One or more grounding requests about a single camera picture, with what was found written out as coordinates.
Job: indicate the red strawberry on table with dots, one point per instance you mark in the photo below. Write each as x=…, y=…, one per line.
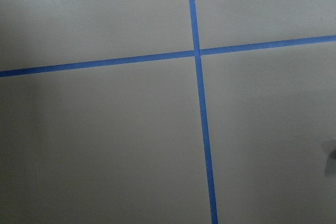
x=333, y=155

